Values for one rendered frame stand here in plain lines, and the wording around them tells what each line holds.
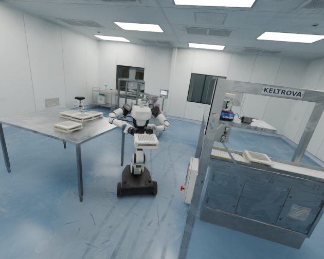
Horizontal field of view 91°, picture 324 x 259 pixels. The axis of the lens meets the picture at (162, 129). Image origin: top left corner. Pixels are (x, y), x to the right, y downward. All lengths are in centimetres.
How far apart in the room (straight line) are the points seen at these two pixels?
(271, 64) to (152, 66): 451
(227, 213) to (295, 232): 74
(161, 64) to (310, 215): 634
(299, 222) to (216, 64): 569
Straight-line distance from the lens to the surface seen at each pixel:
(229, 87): 100
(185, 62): 700
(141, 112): 220
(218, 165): 191
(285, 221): 251
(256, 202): 228
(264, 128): 179
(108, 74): 809
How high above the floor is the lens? 173
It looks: 18 degrees down
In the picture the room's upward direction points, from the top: 7 degrees clockwise
